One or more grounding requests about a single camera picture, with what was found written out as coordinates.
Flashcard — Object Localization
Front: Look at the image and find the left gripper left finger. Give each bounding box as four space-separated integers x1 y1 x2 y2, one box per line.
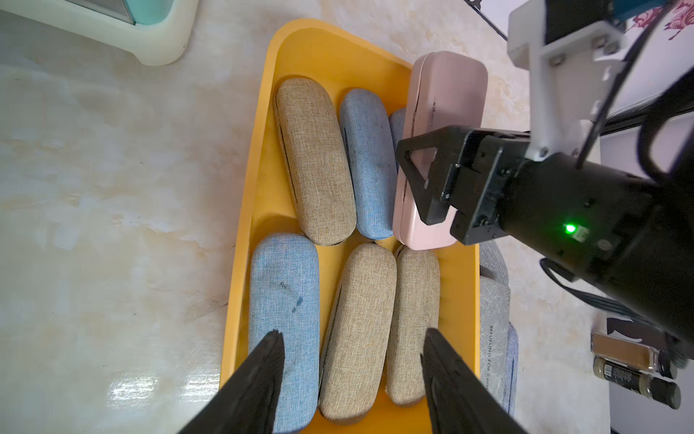
181 330 285 433

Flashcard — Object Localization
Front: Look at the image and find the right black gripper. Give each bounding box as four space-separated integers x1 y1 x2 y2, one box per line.
397 126 529 246

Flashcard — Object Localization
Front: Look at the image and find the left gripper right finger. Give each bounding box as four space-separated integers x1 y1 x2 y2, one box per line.
420 328 524 434

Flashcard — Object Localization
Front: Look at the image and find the lavender glasses case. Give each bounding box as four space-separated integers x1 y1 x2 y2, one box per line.
502 323 519 417

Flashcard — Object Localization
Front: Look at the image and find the pink glasses case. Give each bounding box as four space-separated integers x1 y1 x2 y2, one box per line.
393 52 488 251

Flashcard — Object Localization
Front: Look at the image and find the tan glasses case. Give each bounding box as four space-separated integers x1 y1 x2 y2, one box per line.
274 77 356 246
318 243 397 425

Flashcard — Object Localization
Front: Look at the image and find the grey rectangular glasses case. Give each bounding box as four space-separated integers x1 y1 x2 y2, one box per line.
480 277 511 404

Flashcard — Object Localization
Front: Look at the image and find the beige glasses case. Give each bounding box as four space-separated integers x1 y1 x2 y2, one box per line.
386 246 441 407

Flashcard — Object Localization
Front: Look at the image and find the yellow plastic storage tray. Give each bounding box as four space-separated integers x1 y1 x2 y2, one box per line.
220 19 481 380

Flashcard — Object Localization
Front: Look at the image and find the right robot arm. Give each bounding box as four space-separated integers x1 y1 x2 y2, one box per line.
396 73 693 343

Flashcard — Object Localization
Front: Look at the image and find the brown spice jar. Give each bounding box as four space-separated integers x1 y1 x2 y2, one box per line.
591 333 679 380

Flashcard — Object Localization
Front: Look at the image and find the dark spice jar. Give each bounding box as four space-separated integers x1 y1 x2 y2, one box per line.
593 356 681 410

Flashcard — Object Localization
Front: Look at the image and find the mint green chrome toaster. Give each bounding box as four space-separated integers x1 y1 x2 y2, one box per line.
1 1 198 66

